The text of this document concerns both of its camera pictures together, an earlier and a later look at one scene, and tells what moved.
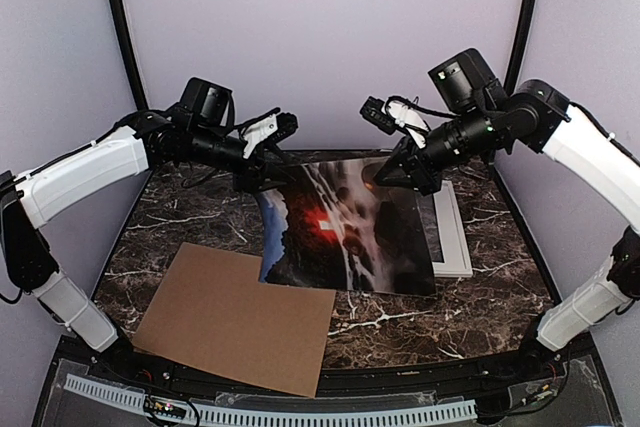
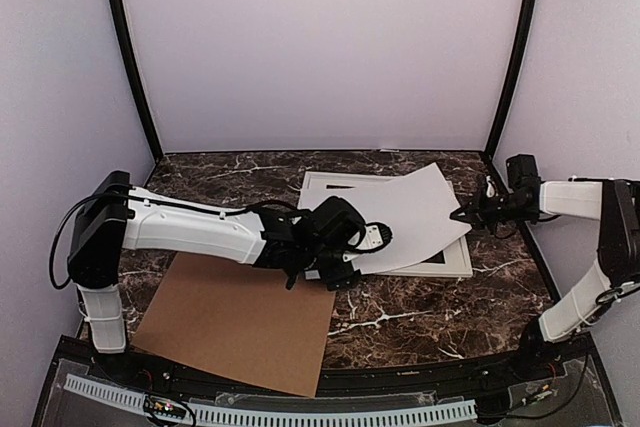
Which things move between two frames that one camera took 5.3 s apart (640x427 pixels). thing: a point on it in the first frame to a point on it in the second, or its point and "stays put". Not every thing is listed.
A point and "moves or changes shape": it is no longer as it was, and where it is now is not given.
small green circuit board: (165, 408) stays put
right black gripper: (418, 172) to (476, 214)
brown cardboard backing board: (210, 309) stays put
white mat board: (455, 259) to (420, 207)
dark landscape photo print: (330, 227) moves or changes shape
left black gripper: (253, 177) to (339, 277)
